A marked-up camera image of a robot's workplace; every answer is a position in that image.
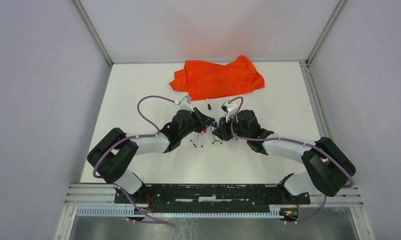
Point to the black pen near cloth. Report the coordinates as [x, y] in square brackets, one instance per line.
[208, 104]

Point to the orange cloth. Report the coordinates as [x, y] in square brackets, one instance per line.
[207, 80]

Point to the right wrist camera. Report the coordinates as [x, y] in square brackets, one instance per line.
[230, 108]

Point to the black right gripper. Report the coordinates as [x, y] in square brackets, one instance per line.
[222, 130]

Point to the black capped white pen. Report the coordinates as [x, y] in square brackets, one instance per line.
[212, 135]

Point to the aluminium frame rail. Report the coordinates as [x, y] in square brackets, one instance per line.
[107, 194]

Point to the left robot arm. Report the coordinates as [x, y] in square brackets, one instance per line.
[111, 157]

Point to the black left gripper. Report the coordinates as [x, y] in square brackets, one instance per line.
[203, 120]

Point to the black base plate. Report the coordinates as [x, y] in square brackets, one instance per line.
[213, 207]

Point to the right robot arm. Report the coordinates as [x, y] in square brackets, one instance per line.
[328, 169]

